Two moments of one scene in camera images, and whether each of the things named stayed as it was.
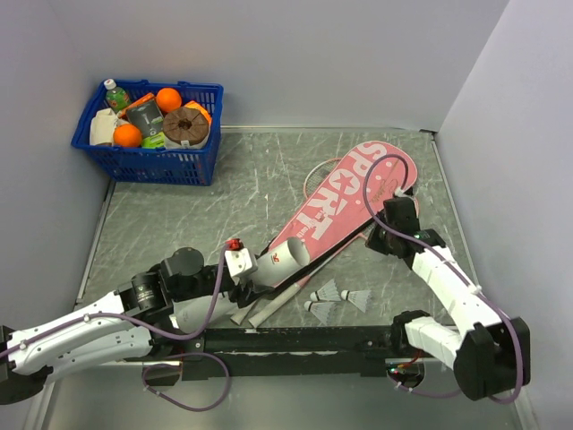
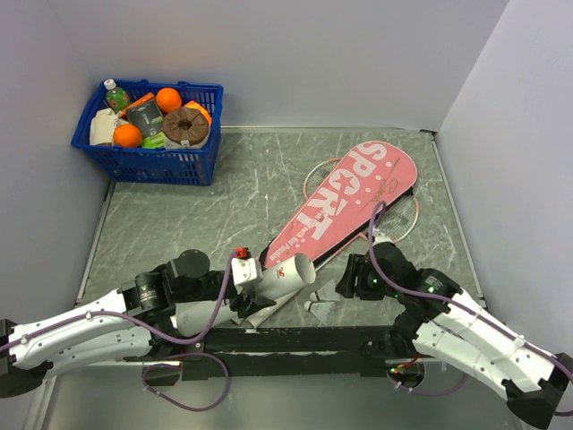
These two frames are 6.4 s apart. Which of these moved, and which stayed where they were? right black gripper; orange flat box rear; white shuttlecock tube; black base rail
Moved: right black gripper; white shuttlecock tube
Stayed: black base rail; orange flat box rear
